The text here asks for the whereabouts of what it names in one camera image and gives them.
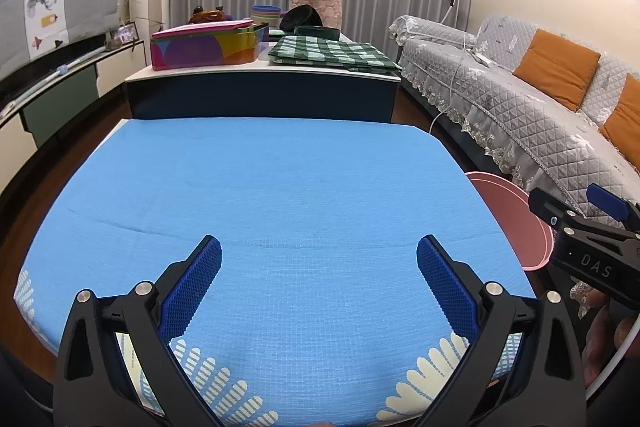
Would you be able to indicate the colourful tin box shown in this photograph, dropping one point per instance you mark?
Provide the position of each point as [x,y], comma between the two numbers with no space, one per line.
[200,49]

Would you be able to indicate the stack of coloured bowls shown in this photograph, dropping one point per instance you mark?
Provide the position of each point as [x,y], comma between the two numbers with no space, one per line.
[265,14]

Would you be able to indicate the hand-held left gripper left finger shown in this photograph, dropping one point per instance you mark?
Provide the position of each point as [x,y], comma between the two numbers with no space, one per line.
[192,292]

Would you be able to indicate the blue printed table mat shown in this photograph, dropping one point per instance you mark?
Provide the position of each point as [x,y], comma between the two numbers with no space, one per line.
[300,182]

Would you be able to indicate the brown ornament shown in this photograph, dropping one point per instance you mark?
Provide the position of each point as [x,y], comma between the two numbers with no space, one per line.
[205,16]

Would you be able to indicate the small photo frame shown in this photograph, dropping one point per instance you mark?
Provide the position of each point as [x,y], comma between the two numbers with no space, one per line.
[126,33]

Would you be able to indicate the pink lace basket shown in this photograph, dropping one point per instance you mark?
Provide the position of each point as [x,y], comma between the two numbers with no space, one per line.
[325,9]

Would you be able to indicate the grey quilted sofa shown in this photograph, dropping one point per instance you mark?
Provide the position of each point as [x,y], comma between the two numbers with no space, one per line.
[525,107]

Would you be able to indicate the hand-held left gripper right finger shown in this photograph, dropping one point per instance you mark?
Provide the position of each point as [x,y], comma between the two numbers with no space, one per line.
[447,294]

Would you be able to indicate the black hat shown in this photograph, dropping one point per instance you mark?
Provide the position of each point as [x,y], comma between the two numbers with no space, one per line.
[300,17]

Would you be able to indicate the orange cushion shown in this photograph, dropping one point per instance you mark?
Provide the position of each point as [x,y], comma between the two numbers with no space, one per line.
[625,117]
[555,67]

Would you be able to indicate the dark blue coffee table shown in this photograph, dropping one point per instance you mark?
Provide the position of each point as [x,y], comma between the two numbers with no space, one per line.
[260,99]

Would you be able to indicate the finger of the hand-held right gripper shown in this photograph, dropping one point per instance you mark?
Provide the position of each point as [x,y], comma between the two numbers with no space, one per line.
[607,202]
[550,209]

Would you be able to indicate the person's right hand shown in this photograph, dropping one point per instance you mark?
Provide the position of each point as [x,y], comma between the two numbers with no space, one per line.
[602,342]

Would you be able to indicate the pink plastic bin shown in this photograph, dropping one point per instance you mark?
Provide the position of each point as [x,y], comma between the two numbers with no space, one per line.
[525,237]

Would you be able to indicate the white rod with blue tip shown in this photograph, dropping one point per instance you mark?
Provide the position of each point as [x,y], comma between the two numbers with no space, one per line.
[62,69]

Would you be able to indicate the green checked cloth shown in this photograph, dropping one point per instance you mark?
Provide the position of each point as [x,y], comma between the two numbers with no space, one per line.
[330,54]

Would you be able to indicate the television cabinet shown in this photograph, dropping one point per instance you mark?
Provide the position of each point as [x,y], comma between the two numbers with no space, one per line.
[60,92]

